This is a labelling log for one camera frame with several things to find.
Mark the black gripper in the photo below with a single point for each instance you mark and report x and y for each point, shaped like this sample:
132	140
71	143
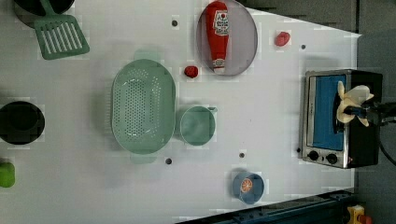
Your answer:
382	114

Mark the peeled yellow toy banana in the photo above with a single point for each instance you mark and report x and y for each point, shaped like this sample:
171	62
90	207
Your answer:
355	98

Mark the green mug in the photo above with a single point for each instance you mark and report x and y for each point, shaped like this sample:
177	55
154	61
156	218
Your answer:
197	125

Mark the black toaster oven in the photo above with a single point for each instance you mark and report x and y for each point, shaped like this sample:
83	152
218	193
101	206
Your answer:
325	139

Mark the red toy strawberry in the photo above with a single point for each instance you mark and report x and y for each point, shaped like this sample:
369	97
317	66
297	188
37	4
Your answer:
282	39

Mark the blue bowl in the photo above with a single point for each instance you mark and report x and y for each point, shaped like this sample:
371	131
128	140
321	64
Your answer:
255	194

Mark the orange slice toy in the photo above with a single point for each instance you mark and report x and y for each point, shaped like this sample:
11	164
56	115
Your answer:
246	185

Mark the grey round plate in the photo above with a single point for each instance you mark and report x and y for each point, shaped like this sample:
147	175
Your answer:
242	44

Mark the red ketchup bottle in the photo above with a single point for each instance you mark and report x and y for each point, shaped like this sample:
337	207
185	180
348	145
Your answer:
217	30

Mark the small red toy fruit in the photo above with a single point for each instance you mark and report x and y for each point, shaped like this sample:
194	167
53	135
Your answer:
191	71

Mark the green oval colander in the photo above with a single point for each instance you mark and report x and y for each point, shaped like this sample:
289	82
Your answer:
143	106

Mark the green slotted spatula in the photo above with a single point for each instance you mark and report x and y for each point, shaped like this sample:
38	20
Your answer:
58	35

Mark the black round container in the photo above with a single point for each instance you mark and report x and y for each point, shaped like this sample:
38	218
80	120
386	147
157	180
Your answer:
21	123

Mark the blue metal frame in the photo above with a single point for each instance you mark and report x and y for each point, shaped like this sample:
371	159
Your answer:
326	208

